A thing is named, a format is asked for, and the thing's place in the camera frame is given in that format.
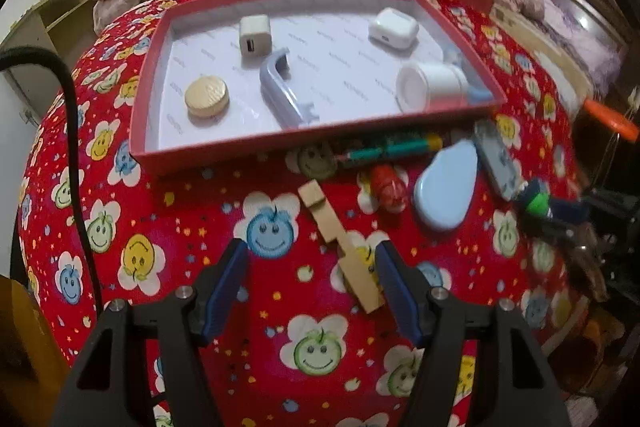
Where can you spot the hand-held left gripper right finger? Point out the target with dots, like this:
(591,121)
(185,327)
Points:
(397,292)

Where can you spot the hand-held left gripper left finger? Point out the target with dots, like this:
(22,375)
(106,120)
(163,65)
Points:
(227,287)

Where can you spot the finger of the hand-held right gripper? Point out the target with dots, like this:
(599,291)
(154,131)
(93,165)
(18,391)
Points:
(550,234)
(567,210)

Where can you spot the green cartoon figure toy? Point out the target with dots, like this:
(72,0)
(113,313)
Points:
(537,204)

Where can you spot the grey studded building plate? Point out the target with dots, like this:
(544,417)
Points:
(495,157)

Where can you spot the long wooden block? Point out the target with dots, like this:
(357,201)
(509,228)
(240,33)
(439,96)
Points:
(325,217)

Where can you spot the small red toy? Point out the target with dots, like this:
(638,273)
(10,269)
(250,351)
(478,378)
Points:
(390,187)

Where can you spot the light blue oval case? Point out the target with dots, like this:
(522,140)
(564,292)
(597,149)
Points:
(445,187)

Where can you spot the green cartoon lighter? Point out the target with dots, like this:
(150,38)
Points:
(395,149)

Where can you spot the white plastic cup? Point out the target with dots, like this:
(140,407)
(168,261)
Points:
(440,82)

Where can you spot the round wooden disc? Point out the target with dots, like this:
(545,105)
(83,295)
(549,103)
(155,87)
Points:
(206,94)

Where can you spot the red cardboard box tray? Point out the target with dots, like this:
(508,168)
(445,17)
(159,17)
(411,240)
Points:
(340,52)

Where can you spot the white charger plug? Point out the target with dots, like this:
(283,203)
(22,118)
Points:
(255,37)

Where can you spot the white earbuds case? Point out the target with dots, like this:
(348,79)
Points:
(392,27)

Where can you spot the red smiley flower blanket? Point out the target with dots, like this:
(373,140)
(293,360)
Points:
(200,257)

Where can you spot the tan bed sheet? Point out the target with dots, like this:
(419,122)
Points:
(545,57)

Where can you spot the purple pillow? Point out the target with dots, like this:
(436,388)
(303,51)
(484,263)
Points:
(585,42)

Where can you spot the beige wooden shelf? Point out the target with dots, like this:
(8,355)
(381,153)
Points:
(55,14)

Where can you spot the wall socket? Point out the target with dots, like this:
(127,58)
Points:
(25,115)

